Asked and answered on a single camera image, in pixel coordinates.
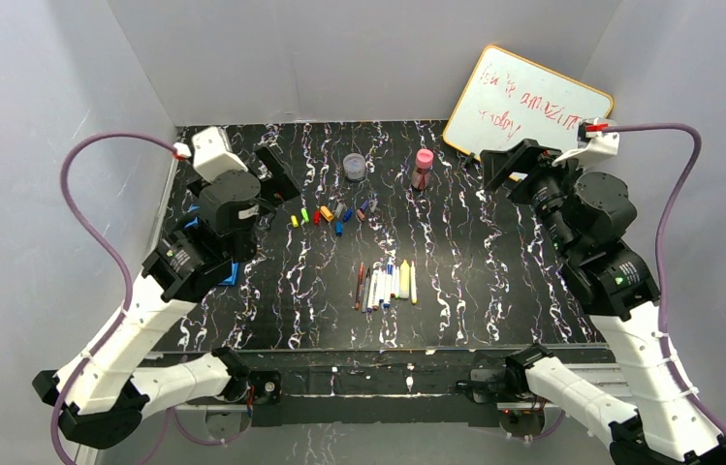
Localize yellow highlighter cap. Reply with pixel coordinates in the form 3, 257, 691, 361
320, 205, 334, 222

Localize purple white marker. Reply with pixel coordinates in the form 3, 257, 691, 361
366, 269, 379, 313

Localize blue capped white marker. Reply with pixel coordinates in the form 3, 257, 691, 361
383, 262, 393, 309

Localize checkered black white pen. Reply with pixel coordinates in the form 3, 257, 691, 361
361, 267, 371, 313

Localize orange yellow highlighter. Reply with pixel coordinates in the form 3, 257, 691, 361
398, 260, 411, 299

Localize blue red marker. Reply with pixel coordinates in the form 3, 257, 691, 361
378, 273, 389, 309

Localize red capped white marker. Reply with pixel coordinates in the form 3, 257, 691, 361
391, 264, 399, 299

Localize yellow capped pen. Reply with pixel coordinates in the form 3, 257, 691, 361
409, 262, 418, 305

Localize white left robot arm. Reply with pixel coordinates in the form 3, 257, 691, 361
32, 145, 300, 450

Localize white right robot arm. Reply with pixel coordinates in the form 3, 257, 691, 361
470, 139, 726, 464

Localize blue foam pad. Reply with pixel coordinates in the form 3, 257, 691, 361
183, 204, 240, 287

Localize yellow framed whiteboard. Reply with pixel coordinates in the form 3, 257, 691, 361
443, 46, 615, 160

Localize clear round plastic container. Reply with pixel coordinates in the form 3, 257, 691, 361
342, 153, 367, 182

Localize pink capped bottle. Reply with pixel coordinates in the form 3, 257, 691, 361
411, 148, 434, 191

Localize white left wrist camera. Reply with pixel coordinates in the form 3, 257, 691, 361
191, 126, 248, 183

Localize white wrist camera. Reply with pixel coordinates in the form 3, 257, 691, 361
191, 126, 248, 183
552, 117, 619, 168

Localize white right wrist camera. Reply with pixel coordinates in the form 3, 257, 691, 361
552, 117, 619, 168

